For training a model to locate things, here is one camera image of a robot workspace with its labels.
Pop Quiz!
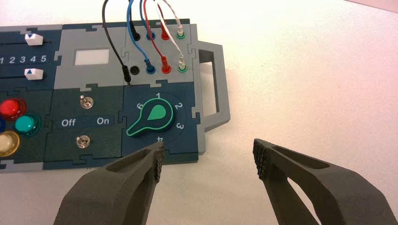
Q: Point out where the red dome push button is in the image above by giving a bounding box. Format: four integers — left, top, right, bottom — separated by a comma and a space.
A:
0, 97, 27, 121

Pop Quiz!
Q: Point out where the metal toggle switch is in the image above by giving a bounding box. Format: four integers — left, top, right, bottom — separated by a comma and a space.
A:
79, 95, 93, 110
75, 135, 91, 150

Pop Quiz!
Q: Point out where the red patch cable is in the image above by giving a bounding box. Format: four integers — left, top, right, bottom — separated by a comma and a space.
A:
143, 0, 173, 75

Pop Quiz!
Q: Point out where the white rectangular display window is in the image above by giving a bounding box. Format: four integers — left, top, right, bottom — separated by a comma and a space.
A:
74, 48, 110, 66

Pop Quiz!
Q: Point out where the teal dome push button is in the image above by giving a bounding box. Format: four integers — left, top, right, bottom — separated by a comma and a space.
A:
14, 113, 42, 137

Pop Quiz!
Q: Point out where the green rotary selector knob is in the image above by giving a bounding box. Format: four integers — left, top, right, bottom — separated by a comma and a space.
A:
126, 97, 176, 138

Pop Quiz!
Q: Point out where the black patch cable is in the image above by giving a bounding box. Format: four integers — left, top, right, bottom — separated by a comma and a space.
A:
101, 0, 141, 85

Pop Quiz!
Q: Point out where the blue patch cable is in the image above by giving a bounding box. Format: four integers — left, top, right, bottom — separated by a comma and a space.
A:
126, 0, 156, 75

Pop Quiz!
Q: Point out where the white slider with up arrow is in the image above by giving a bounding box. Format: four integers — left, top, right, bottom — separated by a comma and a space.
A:
24, 67, 44, 82

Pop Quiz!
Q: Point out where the blue grey control box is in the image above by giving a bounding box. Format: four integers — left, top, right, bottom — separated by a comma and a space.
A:
0, 18, 231, 174

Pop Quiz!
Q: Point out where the white patch cable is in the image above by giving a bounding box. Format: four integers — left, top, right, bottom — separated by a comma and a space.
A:
154, 0, 188, 74

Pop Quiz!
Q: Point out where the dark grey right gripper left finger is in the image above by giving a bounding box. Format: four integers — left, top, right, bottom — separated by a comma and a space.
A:
53, 142, 165, 225

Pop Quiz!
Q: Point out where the white slider with down arrow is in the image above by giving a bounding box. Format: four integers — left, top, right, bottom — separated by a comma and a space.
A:
24, 33, 44, 46

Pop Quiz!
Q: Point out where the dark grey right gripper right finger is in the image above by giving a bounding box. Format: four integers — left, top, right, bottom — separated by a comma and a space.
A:
253, 138, 398, 225

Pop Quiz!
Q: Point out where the yellow dome push button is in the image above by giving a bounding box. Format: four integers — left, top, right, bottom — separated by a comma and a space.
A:
0, 130, 21, 158

